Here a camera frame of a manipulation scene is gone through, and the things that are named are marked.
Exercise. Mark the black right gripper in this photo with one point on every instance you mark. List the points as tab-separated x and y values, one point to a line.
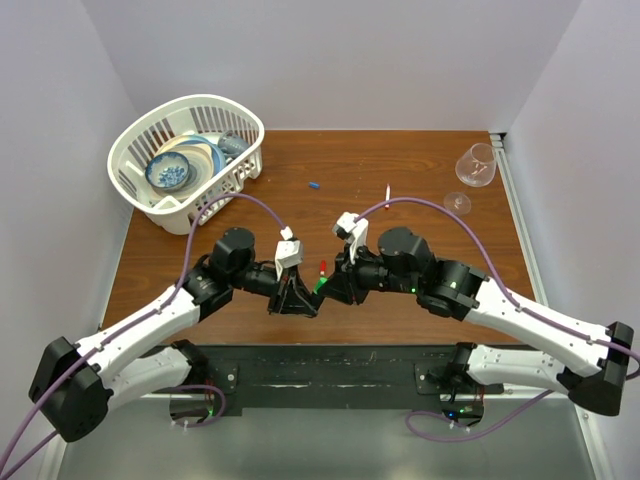
342	287

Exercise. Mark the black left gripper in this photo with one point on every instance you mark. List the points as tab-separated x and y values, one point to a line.
297	298

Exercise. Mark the green highlighter cap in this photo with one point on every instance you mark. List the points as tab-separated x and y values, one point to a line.
319	284

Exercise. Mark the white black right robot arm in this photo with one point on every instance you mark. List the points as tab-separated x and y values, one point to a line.
587	362

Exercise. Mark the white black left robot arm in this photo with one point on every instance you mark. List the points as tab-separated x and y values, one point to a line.
77	384

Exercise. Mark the light blue plate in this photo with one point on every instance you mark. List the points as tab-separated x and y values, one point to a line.
217	156

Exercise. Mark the beige blue plate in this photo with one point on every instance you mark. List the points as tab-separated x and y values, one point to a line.
199	155

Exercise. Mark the grey blue mug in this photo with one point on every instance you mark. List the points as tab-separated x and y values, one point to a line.
232	145

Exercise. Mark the clear wine glass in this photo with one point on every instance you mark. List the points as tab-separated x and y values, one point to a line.
476	168

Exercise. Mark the blue patterned bowl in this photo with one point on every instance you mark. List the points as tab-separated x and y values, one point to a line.
168	171

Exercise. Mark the white dish rack basket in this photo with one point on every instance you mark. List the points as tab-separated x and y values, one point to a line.
198	115

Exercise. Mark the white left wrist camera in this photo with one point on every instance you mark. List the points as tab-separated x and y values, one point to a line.
289	253

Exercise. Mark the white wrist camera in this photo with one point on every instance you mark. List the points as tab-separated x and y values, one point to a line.
289	253
353	230

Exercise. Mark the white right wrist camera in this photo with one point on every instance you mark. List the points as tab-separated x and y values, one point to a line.
353	230

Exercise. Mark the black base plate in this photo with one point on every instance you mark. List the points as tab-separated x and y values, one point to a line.
403	377

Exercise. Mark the aluminium frame rail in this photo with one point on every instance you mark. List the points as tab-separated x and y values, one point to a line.
497	141

